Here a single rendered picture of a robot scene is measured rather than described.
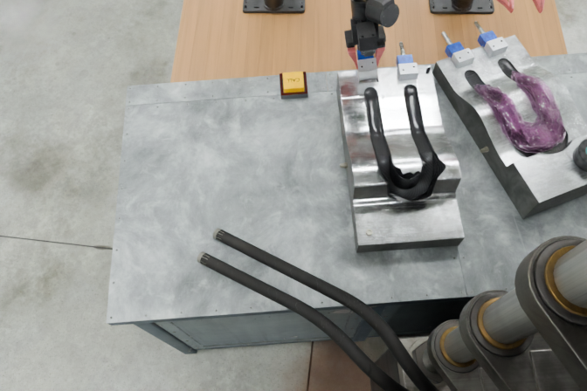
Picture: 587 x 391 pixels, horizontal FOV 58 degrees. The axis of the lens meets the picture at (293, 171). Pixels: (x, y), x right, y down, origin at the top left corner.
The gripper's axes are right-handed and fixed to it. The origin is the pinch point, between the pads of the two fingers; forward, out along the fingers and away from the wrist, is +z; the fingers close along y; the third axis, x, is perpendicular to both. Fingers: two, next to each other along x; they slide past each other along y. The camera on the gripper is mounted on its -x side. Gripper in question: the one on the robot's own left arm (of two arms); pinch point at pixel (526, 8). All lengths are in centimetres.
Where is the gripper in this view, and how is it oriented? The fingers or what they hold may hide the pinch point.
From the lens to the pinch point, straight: 131.7
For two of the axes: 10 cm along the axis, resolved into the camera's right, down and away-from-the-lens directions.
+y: 10.0, 0.2, -0.4
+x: 0.3, 4.1, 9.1
